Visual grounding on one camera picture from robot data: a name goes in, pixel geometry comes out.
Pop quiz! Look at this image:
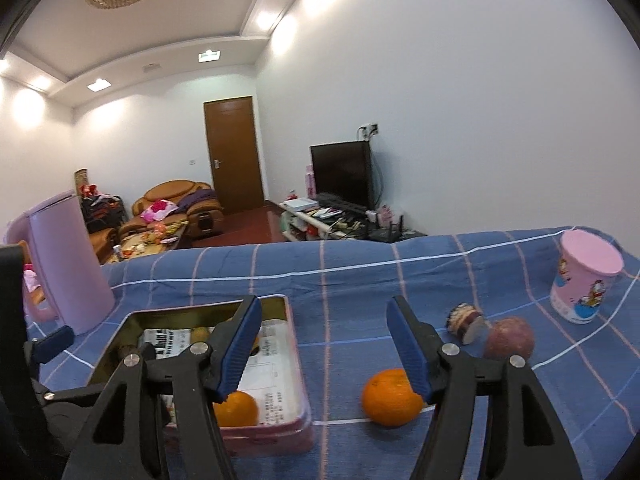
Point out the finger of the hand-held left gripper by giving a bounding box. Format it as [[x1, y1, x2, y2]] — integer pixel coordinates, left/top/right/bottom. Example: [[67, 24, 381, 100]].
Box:
[[40, 382, 108, 408], [29, 325, 75, 366]]

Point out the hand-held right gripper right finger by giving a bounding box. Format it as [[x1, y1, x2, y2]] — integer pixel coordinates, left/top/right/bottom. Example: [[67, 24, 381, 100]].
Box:
[[386, 295, 583, 480]]

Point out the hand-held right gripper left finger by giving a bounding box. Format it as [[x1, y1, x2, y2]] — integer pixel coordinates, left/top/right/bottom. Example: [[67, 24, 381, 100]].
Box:
[[61, 295, 263, 480]]

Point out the pink tin box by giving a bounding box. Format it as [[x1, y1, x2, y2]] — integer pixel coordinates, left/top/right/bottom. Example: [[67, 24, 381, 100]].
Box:
[[90, 294, 316, 458]]

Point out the orange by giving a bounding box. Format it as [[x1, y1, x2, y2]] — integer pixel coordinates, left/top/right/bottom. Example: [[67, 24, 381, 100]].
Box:
[[361, 368, 426, 428], [212, 390, 260, 428]]

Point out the round purple fruit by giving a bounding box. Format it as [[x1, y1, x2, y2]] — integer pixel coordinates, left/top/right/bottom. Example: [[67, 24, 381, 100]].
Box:
[[482, 316, 535, 361]]

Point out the blue plaid cloth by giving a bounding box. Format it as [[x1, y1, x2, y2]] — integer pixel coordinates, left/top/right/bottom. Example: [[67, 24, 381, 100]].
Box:
[[22, 227, 640, 480]]

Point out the lilac electric kettle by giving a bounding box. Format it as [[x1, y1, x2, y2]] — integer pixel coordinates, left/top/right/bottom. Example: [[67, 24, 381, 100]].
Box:
[[5, 190, 116, 336]]

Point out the brown leather armchair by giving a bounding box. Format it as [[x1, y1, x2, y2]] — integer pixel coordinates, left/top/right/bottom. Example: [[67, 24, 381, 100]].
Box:
[[87, 227, 121, 266]]

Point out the cluttered coffee table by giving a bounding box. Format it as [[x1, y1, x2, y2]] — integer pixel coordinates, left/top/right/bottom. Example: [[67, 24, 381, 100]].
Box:
[[112, 225, 188, 261]]

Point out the white television stand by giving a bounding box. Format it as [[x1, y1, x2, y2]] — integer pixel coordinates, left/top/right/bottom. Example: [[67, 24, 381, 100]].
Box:
[[279, 199, 351, 243]]

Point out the purple cloth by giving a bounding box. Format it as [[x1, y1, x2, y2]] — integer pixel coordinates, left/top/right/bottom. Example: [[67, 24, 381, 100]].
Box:
[[179, 187, 218, 211]]

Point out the pink floral pillow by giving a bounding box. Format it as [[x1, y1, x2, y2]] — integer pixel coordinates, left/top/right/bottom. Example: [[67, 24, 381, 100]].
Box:
[[141, 200, 178, 222]]

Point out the brown leather sofa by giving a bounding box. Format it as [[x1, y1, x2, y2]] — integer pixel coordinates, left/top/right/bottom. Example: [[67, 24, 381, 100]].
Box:
[[131, 179, 226, 241]]

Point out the black television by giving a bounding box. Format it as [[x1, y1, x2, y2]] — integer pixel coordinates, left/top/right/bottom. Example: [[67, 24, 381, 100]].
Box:
[[309, 141, 373, 209]]

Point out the pink cartoon cup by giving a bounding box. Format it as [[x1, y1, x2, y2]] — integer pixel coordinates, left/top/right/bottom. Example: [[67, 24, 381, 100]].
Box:
[[550, 230, 626, 325]]

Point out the brown wooden door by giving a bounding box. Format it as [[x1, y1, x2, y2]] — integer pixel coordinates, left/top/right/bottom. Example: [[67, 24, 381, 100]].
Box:
[[203, 96, 265, 216]]

